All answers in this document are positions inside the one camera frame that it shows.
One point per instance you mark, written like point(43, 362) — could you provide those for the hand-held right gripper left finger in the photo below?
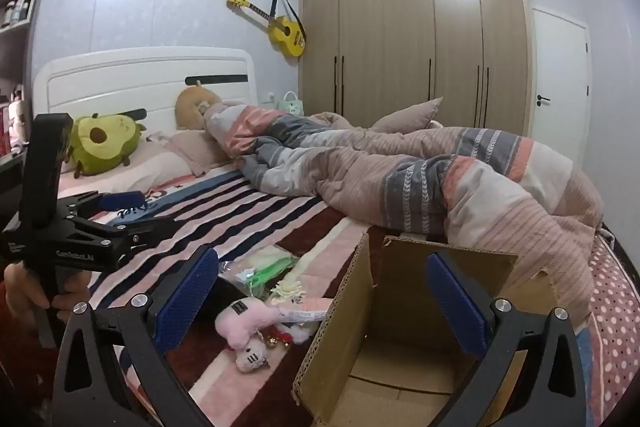
point(187, 299)

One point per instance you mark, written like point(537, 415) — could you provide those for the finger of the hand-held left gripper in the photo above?
point(122, 200)
point(150, 229)

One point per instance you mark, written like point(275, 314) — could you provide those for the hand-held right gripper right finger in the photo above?
point(457, 302)

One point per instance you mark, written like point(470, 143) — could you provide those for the pink plush toy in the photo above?
point(242, 322)

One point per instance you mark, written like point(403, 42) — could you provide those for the bagged cream plush green hanger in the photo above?
point(265, 264)

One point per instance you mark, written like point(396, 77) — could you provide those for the cream star plush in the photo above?
point(287, 293)

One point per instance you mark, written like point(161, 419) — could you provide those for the red gold bell charm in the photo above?
point(280, 339)

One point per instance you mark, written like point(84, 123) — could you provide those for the brown cardboard box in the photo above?
point(330, 357)

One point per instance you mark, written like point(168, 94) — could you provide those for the person's left forearm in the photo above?
point(22, 367)

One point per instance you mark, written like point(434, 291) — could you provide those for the person's left hand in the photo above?
point(22, 289)

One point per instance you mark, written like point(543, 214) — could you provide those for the light pink pillow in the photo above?
point(150, 167)

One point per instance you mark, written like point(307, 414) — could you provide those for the green avocado plush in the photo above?
point(102, 147)

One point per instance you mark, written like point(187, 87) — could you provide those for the striped bed blanket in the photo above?
point(210, 217)

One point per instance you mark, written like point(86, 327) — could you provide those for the brown lion plush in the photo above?
point(190, 107)

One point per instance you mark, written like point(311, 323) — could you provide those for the white bed headboard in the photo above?
point(125, 82)

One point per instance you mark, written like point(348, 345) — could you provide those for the striped pink grey quilt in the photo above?
point(380, 177)

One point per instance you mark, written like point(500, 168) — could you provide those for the pink polka dot sheet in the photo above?
point(612, 322)

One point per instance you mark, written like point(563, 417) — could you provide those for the row of small bottles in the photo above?
point(15, 13)

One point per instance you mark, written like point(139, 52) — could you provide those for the small green bag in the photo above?
point(291, 104)

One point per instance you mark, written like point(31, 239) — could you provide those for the pink striped pillow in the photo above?
point(407, 117)

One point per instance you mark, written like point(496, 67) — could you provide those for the white door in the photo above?
point(560, 77)

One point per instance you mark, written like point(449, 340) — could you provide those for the wooden wardrobe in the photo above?
point(410, 47)

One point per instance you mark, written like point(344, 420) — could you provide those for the wall shelf unit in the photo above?
point(17, 47)

